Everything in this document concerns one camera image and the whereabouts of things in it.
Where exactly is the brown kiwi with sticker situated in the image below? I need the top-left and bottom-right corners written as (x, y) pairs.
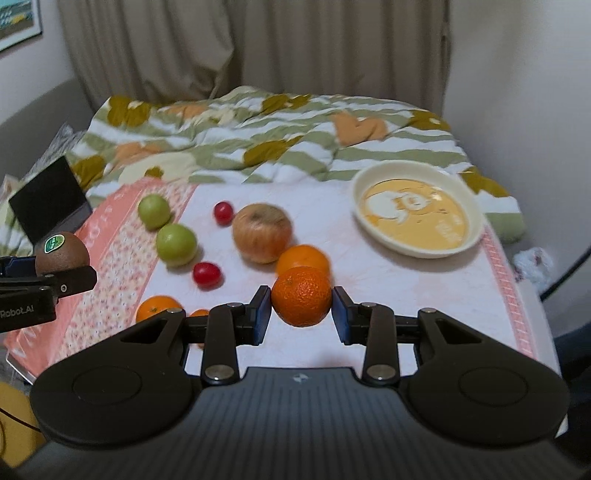
top-left (35, 232), bottom-right (90, 275)

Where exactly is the small orange mandarin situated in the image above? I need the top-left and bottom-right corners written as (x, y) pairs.
top-left (189, 309), bottom-right (209, 317)

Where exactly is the green apple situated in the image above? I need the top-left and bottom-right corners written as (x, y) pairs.
top-left (155, 223), bottom-right (198, 268)
top-left (137, 194), bottom-right (172, 231)

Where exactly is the red cherry tomato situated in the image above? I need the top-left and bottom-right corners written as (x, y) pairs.
top-left (213, 201), bottom-right (235, 226)
top-left (192, 262), bottom-right (222, 289)

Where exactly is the large red-yellow apple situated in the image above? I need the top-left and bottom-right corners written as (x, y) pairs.
top-left (231, 203), bottom-right (294, 264)

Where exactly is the black open laptop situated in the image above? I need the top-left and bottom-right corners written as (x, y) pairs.
top-left (9, 156), bottom-right (92, 246)

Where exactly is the yellow object at left edge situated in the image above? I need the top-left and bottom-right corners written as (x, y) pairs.
top-left (0, 382), bottom-right (46, 467)

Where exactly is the white crumpled plastic bag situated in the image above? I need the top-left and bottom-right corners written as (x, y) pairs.
top-left (512, 247), bottom-right (553, 284)

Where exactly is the pink floral towel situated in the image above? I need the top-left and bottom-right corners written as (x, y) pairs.
top-left (5, 181), bottom-right (536, 376)

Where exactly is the grey sofa backrest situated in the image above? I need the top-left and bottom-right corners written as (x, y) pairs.
top-left (1, 79), bottom-right (94, 178)

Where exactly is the cream bowl with cartoon print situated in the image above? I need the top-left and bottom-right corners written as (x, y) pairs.
top-left (351, 160), bottom-right (486, 259)

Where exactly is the green striped floral quilt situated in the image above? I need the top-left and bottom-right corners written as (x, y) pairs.
top-left (0, 85), bottom-right (528, 257)

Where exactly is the black cable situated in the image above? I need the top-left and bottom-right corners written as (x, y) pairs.
top-left (540, 246), bottom-right (591, 301)

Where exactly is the framed wall picture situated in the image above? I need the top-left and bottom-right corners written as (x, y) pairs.
top-left (0, 0), bottom-right (42, 52)

